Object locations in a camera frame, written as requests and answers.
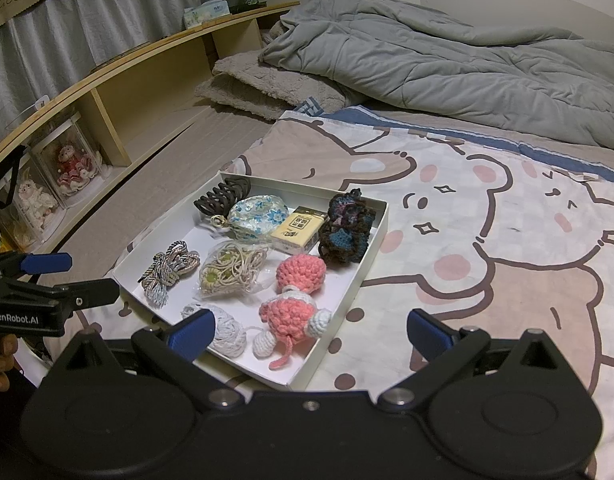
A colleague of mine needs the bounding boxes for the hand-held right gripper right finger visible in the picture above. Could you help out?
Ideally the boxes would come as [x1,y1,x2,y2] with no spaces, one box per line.
[376,308,571,412]

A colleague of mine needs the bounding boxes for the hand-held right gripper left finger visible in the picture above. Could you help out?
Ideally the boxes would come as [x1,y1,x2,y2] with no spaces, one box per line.
[54,308,244,414]

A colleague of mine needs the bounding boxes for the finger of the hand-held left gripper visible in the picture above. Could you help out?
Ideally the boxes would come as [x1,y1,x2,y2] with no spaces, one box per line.
[52,278,121,312]
[0,251,72,279]

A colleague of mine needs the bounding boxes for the white lace yarn ball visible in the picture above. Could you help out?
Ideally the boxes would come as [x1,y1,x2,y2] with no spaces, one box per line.
[181,302,248,358]

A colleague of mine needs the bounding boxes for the grey gold cord bundle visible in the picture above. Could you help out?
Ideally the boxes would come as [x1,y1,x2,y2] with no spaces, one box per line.
[140,241,202,308]

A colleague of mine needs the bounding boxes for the beige twine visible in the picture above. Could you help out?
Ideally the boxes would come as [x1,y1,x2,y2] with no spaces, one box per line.
[197,240,270,297]

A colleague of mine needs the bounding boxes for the white cardboard box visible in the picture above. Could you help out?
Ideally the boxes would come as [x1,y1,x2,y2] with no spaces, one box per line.
[112,171,390,392]

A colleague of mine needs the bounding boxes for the pink white crochet toy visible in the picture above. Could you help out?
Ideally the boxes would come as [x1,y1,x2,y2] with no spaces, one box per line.
[251,254,334,371]

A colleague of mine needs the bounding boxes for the dark crochet scrunchie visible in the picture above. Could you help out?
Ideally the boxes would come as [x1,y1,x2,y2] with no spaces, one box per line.
[317,189,379,265]

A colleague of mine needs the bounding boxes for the floral fabric pouch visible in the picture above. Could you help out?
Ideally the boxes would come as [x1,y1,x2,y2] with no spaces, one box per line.
[209,195,290,238]

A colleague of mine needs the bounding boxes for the brown hair claw clip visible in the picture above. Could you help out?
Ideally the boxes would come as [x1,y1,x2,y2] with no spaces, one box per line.
[193,175,253,221]

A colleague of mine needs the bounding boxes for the small yellow box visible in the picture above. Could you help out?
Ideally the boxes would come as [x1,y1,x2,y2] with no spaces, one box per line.
[269,206,330,253]

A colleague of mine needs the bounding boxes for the clear display case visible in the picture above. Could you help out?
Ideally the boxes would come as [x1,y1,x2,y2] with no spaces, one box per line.
[0,157,63,251]
[30,110,104,208]

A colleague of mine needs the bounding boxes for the white rabbit figurine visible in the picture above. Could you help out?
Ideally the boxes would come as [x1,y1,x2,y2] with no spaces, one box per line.
[14,170,58,231]

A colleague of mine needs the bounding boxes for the red dressed figurine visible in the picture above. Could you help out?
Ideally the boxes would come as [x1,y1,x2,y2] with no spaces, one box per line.
[54,142,95,196]

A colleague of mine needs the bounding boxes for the cartoon printed blanket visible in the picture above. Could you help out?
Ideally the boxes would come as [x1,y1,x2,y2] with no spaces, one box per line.
[77,105,614,480]

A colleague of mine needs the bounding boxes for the long wooden bedside shelf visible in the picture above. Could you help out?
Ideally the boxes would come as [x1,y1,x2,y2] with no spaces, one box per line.
[0,1,300,261]

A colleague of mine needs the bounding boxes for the blue plaid cloth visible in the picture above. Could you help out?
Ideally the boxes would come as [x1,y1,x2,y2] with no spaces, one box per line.
[292,96,323,116]

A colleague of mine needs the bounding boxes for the grey curtain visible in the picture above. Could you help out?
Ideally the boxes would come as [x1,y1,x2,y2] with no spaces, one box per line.
[0,0,238,148]

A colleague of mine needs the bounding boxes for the beige fluffy blanket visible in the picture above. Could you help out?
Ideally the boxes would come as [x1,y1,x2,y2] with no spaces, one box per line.
[194,52,360,122]

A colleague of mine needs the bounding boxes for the grey duvet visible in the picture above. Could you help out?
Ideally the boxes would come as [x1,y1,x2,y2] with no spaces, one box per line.
[259,0,614,156]

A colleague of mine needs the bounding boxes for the tissue pack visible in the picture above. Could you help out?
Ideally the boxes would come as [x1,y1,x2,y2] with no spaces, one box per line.
[182,0,232,30]

